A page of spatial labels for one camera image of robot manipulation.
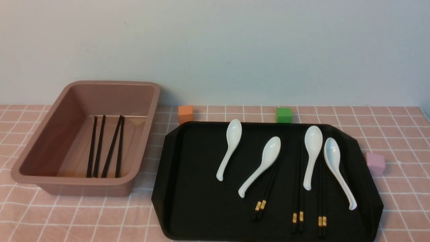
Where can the white ceramic spoon far left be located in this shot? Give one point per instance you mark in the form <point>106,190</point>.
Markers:
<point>233,136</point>

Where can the white ceramic spoon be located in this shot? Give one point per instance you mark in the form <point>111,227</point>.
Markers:
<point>233,136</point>
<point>270,153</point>
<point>313,141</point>
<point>332,156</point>

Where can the orange foam cube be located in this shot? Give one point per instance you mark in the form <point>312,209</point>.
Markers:
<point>185,114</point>

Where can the green foam cube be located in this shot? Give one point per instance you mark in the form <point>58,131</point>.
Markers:
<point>283,115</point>

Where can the black plastic tray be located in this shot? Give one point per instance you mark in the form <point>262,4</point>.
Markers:
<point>192,204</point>

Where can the plain black chopstick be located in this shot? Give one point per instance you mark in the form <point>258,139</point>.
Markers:
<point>120,148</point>
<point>98,154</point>
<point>111,149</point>
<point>92,147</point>

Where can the white ceramic spoon far right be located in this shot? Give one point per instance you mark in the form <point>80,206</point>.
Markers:
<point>332,156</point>

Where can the brown plastic bin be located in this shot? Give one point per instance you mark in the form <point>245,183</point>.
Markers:
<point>56,156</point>

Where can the plain black chopstick far left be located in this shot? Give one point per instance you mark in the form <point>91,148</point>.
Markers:
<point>92,147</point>

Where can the pink foam cube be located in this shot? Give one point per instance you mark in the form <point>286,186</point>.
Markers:
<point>376,164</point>

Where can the pink checkered tablecloth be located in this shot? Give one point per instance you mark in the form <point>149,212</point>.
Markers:
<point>28,214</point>

